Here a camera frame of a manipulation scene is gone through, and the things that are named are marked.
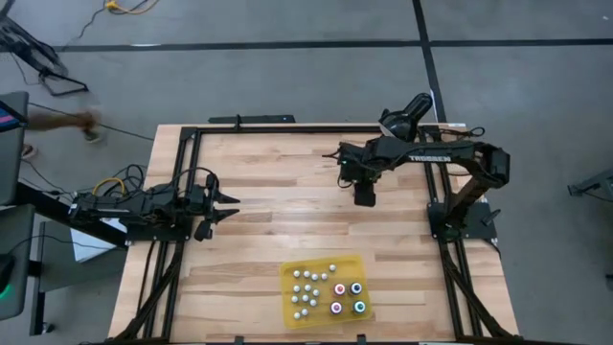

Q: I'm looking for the black flat bar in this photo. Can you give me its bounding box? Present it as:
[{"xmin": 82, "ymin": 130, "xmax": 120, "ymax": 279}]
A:
[{"xmin": 208, "ymin": 113, "xmax": 297, "ymax": 126}]

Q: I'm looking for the long black floor cable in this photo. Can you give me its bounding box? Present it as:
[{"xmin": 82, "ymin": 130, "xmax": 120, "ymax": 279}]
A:
[{"xmin": 27, "ymin": 102, "xmax": 155, "ymax": 142}]

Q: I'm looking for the black wire floor fan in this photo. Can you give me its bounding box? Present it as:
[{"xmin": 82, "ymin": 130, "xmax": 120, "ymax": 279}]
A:
[{"xmin": 0, "ymin": 12, "xmax": 90, "ymax": 98}]

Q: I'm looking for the looped black cable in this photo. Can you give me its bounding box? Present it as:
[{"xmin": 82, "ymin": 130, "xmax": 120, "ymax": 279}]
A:
[{"xmin": 438, "ymin": 126, "xmax": 488, "ymax": 145}]

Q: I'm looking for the thin black floor cable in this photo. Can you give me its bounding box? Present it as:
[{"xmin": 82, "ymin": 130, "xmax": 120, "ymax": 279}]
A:
[{"xmin": 60, "ymin": 0, "xmax": 114, "ymax": 52}]

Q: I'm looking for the person's hand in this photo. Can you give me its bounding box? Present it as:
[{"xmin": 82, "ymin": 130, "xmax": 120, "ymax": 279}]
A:
[{"xmin": 76, "ymin": 110, "xmax": 102, "ymax": 144}]

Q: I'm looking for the black left arm cable bundle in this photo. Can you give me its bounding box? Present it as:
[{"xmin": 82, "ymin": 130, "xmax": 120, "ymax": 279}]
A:
[{"xmin": 112, "ymin": 163, "xmax": 148, "ymax": 194}]

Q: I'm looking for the white box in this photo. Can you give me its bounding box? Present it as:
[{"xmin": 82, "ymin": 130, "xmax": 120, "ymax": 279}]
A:
[{"xmin": 70, "ymin": 218, "xmax": 128, "ymax": 264}]

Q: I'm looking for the black desk lamp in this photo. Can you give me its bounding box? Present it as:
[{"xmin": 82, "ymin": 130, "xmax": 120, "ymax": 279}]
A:
[{"xmin": 377, "ymin": 92, "xmax": 435, "ymax": 143}]

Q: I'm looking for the yellow left arm cable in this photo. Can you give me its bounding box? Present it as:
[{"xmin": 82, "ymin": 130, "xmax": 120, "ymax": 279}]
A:
[{"xmin": 91, "ymin": 176, "xmax": 126, "ymax": 196}]

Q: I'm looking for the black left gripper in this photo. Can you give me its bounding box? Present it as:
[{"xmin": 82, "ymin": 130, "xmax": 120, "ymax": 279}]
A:
[{"xmin": 184, "ymin": 172, "xmax": 241, "ymax": 242}]

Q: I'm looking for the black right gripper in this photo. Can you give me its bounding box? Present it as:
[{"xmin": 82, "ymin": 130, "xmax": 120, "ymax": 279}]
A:
[{"xmin": 334, "ymin": 140, "xmax": 385, "ymax": 208}]

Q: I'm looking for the black desk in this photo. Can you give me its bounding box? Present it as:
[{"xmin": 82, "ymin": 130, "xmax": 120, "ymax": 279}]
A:
[{"xmin": 13, "ymin": 180, "xmax": 129, "ymax": 336}]

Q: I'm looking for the black aluminium extrusion frame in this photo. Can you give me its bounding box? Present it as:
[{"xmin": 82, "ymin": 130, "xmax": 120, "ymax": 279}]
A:
[{"xmin": 112, "ymin": 125, "xmax": 521, "ymax": 345}]

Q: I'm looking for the grey stand foot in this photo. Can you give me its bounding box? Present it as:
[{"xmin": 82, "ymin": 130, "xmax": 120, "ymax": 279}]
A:
[{"xmin": 567, "ymin": 167, "xmax": 613, "ymax": 200}]

